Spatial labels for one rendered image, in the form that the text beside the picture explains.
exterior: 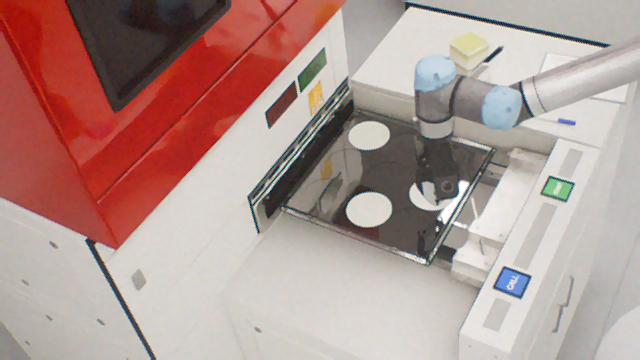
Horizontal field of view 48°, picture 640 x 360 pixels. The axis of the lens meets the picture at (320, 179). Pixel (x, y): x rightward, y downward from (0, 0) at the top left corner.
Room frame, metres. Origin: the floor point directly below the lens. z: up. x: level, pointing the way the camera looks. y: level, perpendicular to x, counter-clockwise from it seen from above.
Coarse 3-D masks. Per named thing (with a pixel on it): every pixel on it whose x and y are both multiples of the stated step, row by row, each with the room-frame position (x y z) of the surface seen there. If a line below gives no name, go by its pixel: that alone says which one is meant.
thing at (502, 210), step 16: (512, 176) 1.10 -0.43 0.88; (528, 176) 1.09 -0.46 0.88; (496, 192) 1.06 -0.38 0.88; (512, 192) 1.05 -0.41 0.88; (528, 192) 1.04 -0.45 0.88; (496, 208) 1.01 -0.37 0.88; (512, 208) 1.01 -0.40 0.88; (496, 224) 0.97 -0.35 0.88; (512, 224) 0.96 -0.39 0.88; (496, 256) 0.89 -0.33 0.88; (464, 272) 0.86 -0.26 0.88; (480, 288) 0.84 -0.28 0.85
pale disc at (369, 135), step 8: (352, 128) 1.33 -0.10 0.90; (360, 128) 1.32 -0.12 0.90; (368, 128) 1.32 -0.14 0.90; (376, 128) 1.31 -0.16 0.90; (384, 128) 1.31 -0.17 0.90; (352, 136) 1.30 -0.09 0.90; (360, 136) 1.30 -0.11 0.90; (368, 136) 1.29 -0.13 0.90; (376, 136) 1.29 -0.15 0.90; (384, 136) 1.28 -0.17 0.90; (352, 144) 1.27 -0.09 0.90; (360, 144) 1.27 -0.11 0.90; (368, 144) 1.26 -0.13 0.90; (376, 144) 1.26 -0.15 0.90
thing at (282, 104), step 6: (294, 84) 1.26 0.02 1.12; (288, 90) 1.24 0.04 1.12; (294, 90) 1.26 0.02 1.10; (288, 96) 1.24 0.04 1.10; (294, 96) 1.26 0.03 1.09; (276, 102) 1.21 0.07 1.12; (282, 102) 1.22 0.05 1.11; (288, 102) 1.24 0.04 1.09; (276, 108) 1.20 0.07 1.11; (282, 108) 1.22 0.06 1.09; (270, 114) 1.18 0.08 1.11; (276, 114) 1.20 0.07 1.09; (270, 120) 1.18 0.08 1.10; (270, 126) 1.18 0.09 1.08
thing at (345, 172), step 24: (360, 120) 1.35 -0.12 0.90; (384, 120) 1.34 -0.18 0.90; (336, 144) 1.28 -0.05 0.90; (384, 144) 1.25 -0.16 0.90; (408, 144) 1.24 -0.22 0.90; (456, 144) 1.21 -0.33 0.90; (336, 168) 1.20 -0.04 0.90; (360, 168) 1.19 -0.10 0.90; (384, 168) 1.17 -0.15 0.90; (408, 168) 1.16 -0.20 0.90; (312, 192) 1.14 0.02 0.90; (336, 192) 1.13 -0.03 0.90; (360, 192) 1.11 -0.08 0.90; (384, 192) 1.10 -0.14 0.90; (408, 192) 1.09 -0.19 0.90; (336, 216) 1.05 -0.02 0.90; (408, 216) 1.02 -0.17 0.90; (432, 216) 1.01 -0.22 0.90; (384, 240) 0.96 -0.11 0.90; (408, 240) 0.95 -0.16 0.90; (432, 240) 0.94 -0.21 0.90
